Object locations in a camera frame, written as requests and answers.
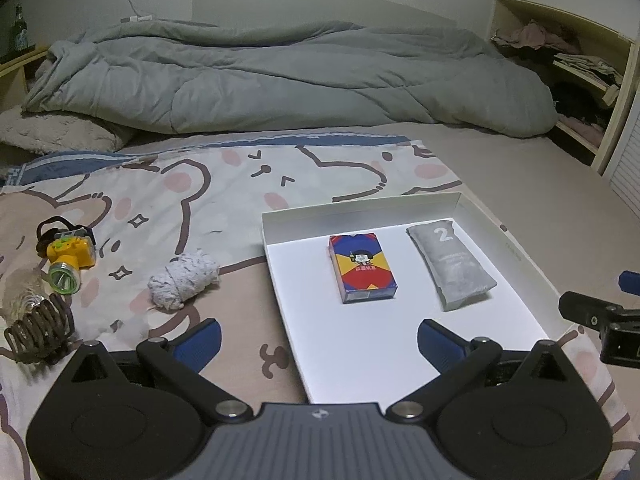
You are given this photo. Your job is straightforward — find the cartoon printed blanket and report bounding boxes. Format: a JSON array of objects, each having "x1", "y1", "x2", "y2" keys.
[{"x1": 0, "y1": 132, "x2": 634, "y2": 480}]

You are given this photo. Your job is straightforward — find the clear bag of string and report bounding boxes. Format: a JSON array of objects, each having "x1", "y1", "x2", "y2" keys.
[{"x1": 0, "y1": 264, "x2": 52, "y2": 326}]

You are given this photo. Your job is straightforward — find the white cardboard box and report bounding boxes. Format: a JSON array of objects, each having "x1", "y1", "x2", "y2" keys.
[{"x1": 261, "y1": 191, "x2": 581, "y2": 406}]

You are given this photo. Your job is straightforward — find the beige folded clothes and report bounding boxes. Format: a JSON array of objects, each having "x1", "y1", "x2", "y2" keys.
[{"x1": 552, "y1": 52, "x2": 624, "y2": 87}]

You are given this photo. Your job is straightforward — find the grey fabric pouch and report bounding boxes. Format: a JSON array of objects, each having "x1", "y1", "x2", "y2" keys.
[{"x1": 406, "y1": 219, "x2": 499, "y2": 312}]

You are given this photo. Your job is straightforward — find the pink folded clothes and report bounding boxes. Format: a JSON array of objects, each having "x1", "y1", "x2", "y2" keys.
[{"x1": 557, "y1": 114, "x2": 606, "y2": 147}]

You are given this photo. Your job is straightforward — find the wooden bedside shelf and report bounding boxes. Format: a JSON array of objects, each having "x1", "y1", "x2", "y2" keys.
[{"x1": 0, "y1": 46, "x2": 51, "y2": 112}]

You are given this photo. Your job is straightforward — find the white blue cloth roll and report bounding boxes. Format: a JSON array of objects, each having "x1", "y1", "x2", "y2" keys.
[{"x1": 147, "y1": 251, "x2": 221, "y2": 314}]

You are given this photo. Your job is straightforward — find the yellow headlamp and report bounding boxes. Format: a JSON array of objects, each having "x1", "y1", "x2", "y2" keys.
[{"x1": 35, "y1": 215, "x2": 97, "y2": 295}]

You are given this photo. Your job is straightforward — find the dark bottle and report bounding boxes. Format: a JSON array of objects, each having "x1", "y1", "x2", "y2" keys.
[{"x1": 12, "y1": 5, "x2": 29, "y2": 54}]

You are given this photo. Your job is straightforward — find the pink clothes pile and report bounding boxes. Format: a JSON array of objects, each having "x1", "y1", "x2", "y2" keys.
[{"x1": 492, "y1": 20, "x2": 582, "y2": 54}]

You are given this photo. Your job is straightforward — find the colourful card box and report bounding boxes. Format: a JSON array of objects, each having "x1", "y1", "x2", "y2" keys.
[{"x1": 328, "y1": 232, "x2": 399, "y2": 306}]

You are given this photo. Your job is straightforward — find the brown hair claw clip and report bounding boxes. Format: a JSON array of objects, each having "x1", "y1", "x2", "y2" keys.
[{"x1": 4, "y1": 292, "x2": 77, "y2": 366}]

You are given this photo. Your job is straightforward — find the grey duvet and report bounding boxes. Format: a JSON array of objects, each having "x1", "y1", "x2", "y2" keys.
[{"x1": 22, "y1": 20, "x2": 560, "y2": 139}]

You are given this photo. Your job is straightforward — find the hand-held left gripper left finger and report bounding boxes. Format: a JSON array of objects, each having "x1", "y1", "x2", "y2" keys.
[{"x1": 60, "y1": 317, "x2": 253, "y2": 421}]

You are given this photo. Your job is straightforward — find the white louvered door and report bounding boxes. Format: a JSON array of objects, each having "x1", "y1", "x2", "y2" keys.
[{"x1": 602, "y1": 109, "x2": 640, "y2": 222}]

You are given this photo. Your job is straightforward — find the fluffy beige pillow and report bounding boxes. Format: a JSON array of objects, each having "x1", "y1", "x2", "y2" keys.
[{"x1": 0, "y1": 107, "x2": 137, "y2": 154}]

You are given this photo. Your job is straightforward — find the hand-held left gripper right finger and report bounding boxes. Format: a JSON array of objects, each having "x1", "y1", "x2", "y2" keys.
[{"x1": 389, "y1": 317, "x2": 581, "y2": 421}]

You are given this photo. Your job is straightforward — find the wooden wardrobe shelf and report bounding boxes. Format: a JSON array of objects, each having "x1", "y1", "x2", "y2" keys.
[{"x1": 488, "y1": 0, "x2": 640, "y2": 176}]

